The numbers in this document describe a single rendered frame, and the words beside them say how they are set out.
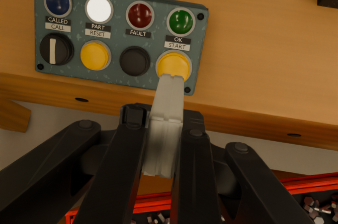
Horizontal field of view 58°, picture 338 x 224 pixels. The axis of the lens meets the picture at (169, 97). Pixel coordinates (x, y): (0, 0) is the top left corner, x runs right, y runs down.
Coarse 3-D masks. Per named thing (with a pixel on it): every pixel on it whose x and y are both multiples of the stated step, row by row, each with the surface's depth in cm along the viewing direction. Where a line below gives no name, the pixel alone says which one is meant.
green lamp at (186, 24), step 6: (174, 12) 25; (180, 12) 25; (186, 12) 25; (174, 18) 25; (180, 18) 25; (186, 18) 25; (174, 24) 26; (180, 24) 26; (186, 24) 26; (192, 24) 26; (174, 30) 26; (180, 30) 26; (186, 30) 26
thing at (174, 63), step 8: (168, 56) 26; (176, 56) 26; (184, 56) 26; (160, 64) 26; (168, 64) 26; (176, 64) 26; (184, 64) 26; (160, 72) 26; (168, 72) 26; (176, 72) 26; (184, 72) 26; (184, 80) 27
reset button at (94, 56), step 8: (88, 48) 26; (96, 48) 26; (104, 48) 26; (80, 56) 27; (88, 56) 26; (96, 56) 26; (104, 56) 26; (88, 64) 26; (96, 64) 26; (104, 64) 27
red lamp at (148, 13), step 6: (132, 6) 25; (138, 6) 25; (144, 6) 25; (132, 12) 25; (138, 12) 25; (144, 12) 25; (150, 12) 26; (132, 18) 26; (138, 18) 26; (144, 18) 26; (150, 18) 26; (132, 24) 26; (138, 24) 26; (144, 24) 26
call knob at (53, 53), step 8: (48, 40) 26; (56, 40) 26; (64, 40) 26; (40, 48) 26; (48, 48) 26; (56, 48) 26; (64, 48) 26; (48, 56) 26; (56, 56) 26; (64, 56) 26; (56, 64) 27
